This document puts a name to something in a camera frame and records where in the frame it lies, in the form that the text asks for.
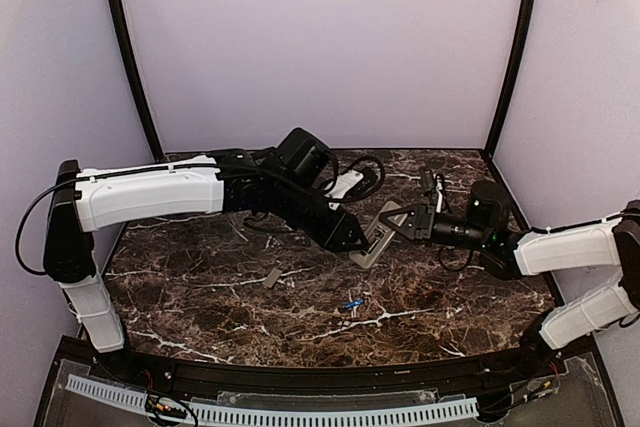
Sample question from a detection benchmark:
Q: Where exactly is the white remote control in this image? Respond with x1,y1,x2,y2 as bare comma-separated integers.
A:
349,201,400,269

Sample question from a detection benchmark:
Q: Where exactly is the grey battery cover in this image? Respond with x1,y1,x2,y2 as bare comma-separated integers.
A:
263,268,282,289

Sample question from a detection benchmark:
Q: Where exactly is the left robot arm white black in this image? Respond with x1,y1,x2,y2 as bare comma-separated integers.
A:
39,128,368,353

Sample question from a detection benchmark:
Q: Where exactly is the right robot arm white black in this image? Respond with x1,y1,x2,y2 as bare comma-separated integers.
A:
379,181,639,351

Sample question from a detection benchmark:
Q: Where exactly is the blue AAA battery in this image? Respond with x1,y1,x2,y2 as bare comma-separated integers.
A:
343,299,364,310

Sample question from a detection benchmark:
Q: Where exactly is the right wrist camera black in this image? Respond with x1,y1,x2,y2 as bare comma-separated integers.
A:
419,166,436,196

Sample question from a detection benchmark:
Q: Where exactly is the black front rail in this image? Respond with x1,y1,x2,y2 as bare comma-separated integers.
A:
88,349,553,398

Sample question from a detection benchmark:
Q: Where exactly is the black right frame post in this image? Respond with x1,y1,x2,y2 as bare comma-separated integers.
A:
484,0,535,158

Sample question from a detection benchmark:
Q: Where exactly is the black frame post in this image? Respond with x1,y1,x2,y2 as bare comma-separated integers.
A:
484,0,535,158
107,0,164,162

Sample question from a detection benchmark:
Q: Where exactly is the white slotted cable duct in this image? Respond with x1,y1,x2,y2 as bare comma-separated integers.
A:
65,374,479,426

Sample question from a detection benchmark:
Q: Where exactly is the black left frame post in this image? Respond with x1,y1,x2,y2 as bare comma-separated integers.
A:
107,0,164,162

